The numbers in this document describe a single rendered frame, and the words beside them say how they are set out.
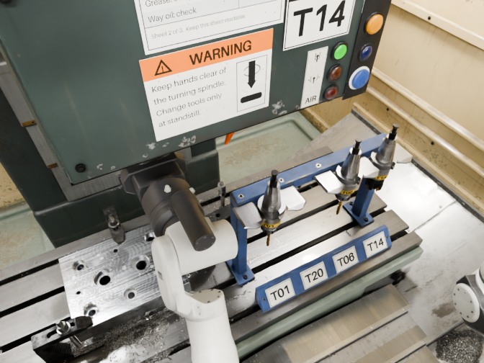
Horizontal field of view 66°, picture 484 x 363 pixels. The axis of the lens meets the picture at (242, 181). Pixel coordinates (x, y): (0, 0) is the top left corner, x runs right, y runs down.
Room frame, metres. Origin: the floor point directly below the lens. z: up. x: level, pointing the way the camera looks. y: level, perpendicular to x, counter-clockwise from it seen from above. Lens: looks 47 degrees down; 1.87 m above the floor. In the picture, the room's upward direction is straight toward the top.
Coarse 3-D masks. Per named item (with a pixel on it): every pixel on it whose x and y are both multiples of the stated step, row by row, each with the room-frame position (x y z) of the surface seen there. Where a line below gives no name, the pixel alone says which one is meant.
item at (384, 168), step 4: (372, 152) 0.71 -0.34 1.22; (372, 156) 0.69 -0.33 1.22; (372, 160) 0.68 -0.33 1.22; (376, 160) 0.68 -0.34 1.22; (396, 160) 0.68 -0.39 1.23; (376, 164) 0.67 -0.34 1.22; (380, 164) 0.66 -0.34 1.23; (384, 164) 0.66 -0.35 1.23; (388, 164) 0.66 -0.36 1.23; (392, 164) 0.67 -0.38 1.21; (380, 168) 0.66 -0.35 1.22; (384, 168) 0.66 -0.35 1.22; (388, 168) 0.66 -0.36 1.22; (392, 168) 0.67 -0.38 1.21; (380, 172) 0.66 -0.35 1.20; (384, 172) 0.66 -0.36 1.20
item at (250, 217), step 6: (246, 204) 0.54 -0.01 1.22; (252, 204) 0.54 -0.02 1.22; (234, 210) 0.52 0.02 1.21; (240, 210) 0.52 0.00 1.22; (246, 210) 0.52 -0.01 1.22; (252, 210) 0.52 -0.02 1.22; (258, 210) 0.52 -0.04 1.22; (240, 216) 0.51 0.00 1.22; (246, 216) 0.51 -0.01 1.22; (252, 216) 0.51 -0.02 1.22; (258, 216) 0.51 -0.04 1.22; (246, 222) 0.49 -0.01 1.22; (252, 222) 0.49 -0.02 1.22; (258, 222) 0.49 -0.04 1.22; (246, 228) 0.48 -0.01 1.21; (252, 228) 0.48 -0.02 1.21
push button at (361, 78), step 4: (360, 72) 0.47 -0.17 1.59; (364, 72) 0.48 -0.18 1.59; (368, 72) 0.48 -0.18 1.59; (356, 76) 0.47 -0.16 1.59; (360, 76) 0.47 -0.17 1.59; (364, 76) 0.48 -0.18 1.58; (368, 76) 0.48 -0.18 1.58; (352, 80) 0.47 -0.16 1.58; (356, 80) 0.47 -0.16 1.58; (360, 80) 0.47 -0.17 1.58; (364, 80) 0.48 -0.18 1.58; (352, 84) 0.47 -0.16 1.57; (356, 84) 0.47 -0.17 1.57; (360, 84) 0.47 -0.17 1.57; (364, 84) 0.48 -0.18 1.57; (356, 88) 0.47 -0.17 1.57
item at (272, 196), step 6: (270, 186) 0.53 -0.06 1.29; (276, 186) 0.53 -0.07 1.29; (270, 192) 0.52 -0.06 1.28; (276, 192) 0.52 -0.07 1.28; (264, 198) 0.53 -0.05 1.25; (270, 198) 0.52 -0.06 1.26; (276, 198) 0.52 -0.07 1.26; (264, 204) 0.52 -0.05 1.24; (270, 204) 0.52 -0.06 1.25; (276, 204) 0.52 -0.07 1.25; (270, 210) 0.51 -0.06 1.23; (276, 210) 0.51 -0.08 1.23
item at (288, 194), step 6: (288, 186) 0.60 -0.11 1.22; (282, 192) 0.58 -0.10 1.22; (288, 192) 0.58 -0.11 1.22; (294, 192) 0.58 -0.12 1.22; (288, 198) 0.56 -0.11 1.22; (294, 198) 0.56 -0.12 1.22; (300, 198) 0.56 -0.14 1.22; (288, 204) 0.54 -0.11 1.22; (294, 204) 0.54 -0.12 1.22; (300, 204) 0.54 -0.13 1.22; (288, 210) 0.53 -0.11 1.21; (294, 210) 0.53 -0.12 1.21
